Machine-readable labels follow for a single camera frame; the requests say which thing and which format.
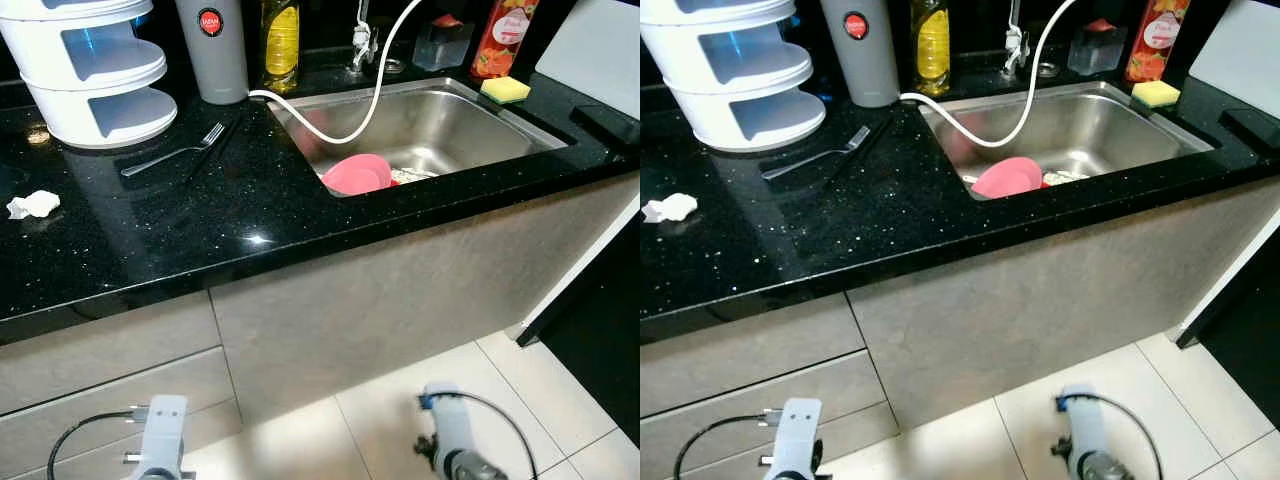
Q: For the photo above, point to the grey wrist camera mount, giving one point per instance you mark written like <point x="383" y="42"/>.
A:
<point x="162" y="435"/>
<point x="797" y="440"/>
<point x="1085" y="425"/>
<point x="450" y="420"/>

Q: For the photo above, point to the chrome faucet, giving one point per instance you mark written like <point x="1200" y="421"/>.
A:
<point x="363" y="40"/>
<point x="1017" y="42"/>

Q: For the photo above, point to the translucent plastic fork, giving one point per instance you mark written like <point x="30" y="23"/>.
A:
<point x="208" y="138"/>
<point x="852" y="141"/>

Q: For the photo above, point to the grey drawer front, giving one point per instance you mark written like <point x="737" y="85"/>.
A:
<point x="100" y="350"/>
<point x="700" y="412"/>
<point x="740" y="355"/>
<point x="60" y="410"/>

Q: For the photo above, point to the red detergent bottle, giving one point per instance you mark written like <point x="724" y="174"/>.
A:
<point x="503" y="40"/>
<point x="1157" y="42"/>

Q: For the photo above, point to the grey canister with red button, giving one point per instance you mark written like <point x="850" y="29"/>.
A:
<point x="860" y="65"/>
<point x="213" y="60"/>

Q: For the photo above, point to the yellow dish soap bottle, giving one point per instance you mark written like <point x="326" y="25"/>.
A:
<point x="930" y="48"/>
<point x="281" y="45"/>

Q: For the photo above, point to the grey cabinet door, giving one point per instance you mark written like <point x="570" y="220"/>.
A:
<point x="400" y="290"/>
<point x="1040" y="295"/>

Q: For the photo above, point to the pink plate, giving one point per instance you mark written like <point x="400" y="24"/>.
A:
<point x="357" y="176"/>
<point x="1006" y="179"/>

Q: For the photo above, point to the dark thin utensil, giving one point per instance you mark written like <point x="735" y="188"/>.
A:
<point x="860" y="150"/>
<point x="212" y="148"/>

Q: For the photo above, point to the white food scraps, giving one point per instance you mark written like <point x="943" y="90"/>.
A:
<point x="1062" y="179"/>
<point x="412" y="176"/>

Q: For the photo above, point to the crumpled white tissue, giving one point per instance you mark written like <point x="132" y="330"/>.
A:
<point x="33" y="204"/>
<point x="670" y="208"/>

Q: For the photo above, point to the stainless steel sink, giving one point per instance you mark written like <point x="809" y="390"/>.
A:
<point x="450" y="125"/>
<point x="1100" y="130"/>

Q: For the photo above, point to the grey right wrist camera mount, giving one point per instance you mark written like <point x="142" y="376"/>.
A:
<point x="1085" y="425"/>
<point x="450" y="420"/>

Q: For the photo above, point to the white tiered plastic rack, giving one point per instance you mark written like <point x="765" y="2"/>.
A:
<point x="60" y="110"/>
<point x="700" y="112"/>

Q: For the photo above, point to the white panel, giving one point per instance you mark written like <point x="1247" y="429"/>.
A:
<point x="600" y="50"/>
<point x="1245" y="40"/>

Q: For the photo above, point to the grey container with red top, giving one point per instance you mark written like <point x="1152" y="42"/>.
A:
<point x="1096" y="50"/>
<point x="443" y="45"/>

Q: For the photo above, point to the yellow sponge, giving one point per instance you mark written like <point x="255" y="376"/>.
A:
<point x="1156" y="94"/>
<point x="505" y="90"/>

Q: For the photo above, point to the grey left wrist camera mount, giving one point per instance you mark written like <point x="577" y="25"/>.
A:
<point x="797" y="440"/>
<point x="162" y="435"/>

